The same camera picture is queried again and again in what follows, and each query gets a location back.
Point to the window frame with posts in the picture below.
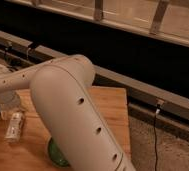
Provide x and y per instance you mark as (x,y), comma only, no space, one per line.
(166,20)

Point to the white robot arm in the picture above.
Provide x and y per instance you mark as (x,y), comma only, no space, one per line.
(59,93)

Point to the green ceramic bowl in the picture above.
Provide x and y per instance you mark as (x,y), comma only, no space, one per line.
(56,155)

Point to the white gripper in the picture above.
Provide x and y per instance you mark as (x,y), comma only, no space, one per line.
(6,107)

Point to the small white plastic bottle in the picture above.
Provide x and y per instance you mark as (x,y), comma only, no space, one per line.
(14,129)

